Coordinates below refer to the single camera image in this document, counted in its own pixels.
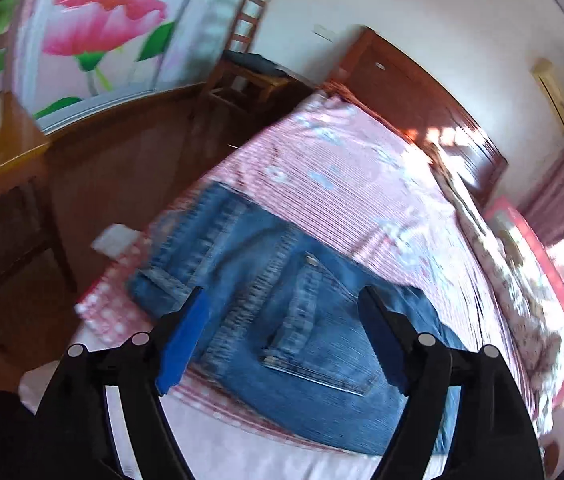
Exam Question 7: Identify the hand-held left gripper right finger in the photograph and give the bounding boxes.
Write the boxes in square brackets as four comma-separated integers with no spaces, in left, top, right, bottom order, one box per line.
[357,286,547,480]

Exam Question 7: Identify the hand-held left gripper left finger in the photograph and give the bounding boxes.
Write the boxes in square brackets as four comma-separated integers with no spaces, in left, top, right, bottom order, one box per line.
[27,287,211,480]

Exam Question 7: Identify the blue denim pants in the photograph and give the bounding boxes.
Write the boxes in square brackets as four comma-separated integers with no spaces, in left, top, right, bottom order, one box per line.
[127,182,467,456]

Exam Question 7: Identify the white paper sheet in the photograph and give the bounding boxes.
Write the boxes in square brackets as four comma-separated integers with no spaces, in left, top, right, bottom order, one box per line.
[91,223,140,256]

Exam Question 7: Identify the white mattress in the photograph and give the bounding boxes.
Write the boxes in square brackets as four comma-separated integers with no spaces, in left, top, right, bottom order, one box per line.
[19,360,447,480]

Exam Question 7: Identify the floral quilt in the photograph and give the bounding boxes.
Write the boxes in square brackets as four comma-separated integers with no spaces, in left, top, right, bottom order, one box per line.
[432,145,562,436]

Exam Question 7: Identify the pink striped bed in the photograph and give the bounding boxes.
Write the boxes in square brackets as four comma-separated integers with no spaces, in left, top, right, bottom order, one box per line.
[74,92,537,431]

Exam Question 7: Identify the wooden headboard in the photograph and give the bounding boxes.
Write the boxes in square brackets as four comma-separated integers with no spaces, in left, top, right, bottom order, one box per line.
[324,27,508,211]

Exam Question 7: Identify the dark chair cushion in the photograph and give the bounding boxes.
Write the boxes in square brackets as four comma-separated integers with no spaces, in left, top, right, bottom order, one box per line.
[224,50,287,78]

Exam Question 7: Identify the wooden chair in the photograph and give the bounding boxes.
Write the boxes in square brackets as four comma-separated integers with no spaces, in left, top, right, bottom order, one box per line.
[202,0,303,116]

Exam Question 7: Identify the floral wardrobe doors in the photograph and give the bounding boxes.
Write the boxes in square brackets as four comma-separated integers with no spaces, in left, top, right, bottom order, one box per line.
[0,0,283,131]

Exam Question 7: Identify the pink bed guard rail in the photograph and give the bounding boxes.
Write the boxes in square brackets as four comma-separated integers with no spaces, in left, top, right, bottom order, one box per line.
[484,197,564,411]

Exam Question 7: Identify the wall air conditioner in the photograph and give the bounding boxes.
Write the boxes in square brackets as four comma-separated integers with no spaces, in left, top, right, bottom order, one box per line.
[532,57,564,133]

